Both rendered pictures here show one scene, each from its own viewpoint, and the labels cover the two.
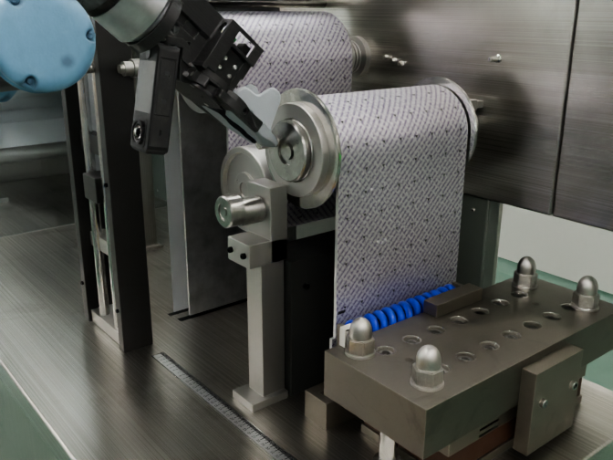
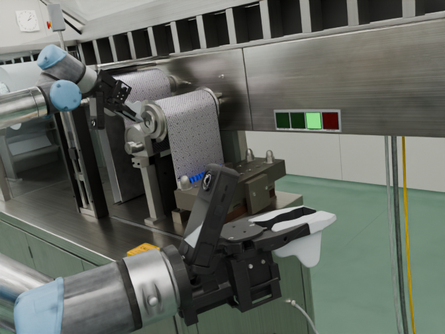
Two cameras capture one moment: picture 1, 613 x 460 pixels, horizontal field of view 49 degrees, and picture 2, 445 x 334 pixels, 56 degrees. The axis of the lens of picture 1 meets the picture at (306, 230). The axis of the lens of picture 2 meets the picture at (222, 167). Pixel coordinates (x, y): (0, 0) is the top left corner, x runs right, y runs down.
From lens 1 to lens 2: 60 cm
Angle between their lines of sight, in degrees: 6
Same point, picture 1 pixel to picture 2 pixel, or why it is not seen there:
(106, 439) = (98, 242)
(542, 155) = (244, 109)
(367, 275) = (186, 163)
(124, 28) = (83, 88)
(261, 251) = (144, 161)
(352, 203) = (174, 136)
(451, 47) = (206, 74)
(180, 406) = (124, 228)
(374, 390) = (192, 197)
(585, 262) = (322, 166)
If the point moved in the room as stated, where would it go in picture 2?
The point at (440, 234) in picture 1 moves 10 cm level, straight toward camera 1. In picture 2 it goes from (212, 145) to (210, 152)
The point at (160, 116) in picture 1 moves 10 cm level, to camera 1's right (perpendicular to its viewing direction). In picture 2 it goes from (100, 116) to (133, 111)
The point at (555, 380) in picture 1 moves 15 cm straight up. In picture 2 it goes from (257, 185) to (251, 142)
